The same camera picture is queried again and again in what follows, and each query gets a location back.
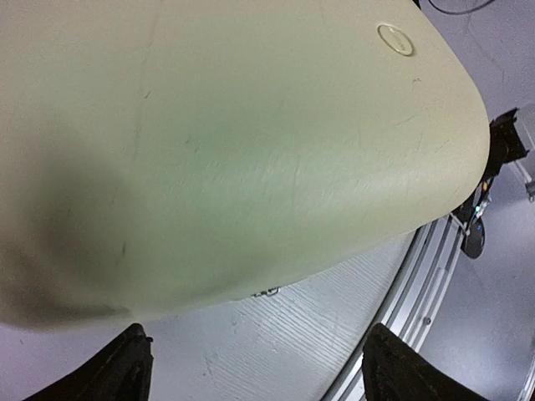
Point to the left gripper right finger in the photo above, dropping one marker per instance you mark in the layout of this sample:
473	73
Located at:
394	371

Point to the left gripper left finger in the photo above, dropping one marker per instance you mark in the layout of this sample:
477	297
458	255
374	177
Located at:
119	371

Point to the pale yellow hard-shell suitcase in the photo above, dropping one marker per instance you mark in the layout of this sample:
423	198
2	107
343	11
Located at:
160	156

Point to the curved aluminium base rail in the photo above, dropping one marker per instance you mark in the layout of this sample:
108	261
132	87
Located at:
473	319

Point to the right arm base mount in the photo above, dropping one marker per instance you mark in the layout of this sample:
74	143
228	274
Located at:
506	146

